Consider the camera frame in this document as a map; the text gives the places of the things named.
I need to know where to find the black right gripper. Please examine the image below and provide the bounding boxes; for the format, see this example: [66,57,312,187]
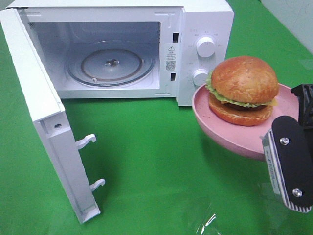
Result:
[291,84,313,157]

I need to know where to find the burger with sesame-free bun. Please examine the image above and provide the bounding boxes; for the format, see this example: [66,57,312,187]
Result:
[206,55,279,126]

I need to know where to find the pink round plate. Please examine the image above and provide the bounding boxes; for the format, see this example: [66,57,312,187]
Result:
[192,84,299,161]

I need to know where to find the white microwave knob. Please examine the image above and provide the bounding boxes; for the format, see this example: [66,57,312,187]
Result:
[196,36,216,58]
[192,69,209,87]

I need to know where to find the white microwave door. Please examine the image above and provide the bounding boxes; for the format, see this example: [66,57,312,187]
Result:
[0,8,105,223]

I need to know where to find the clear tape patch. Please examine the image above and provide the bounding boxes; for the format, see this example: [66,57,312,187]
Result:
[181,197,223,235]

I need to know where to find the green table cloth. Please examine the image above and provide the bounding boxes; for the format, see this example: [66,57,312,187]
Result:
[0,0,313,235]

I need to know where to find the white microwave oven body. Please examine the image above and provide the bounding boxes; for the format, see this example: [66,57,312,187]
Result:
[0,0,234,106]

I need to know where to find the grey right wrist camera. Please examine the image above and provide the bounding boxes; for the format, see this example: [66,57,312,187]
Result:
[262,116,313,213]

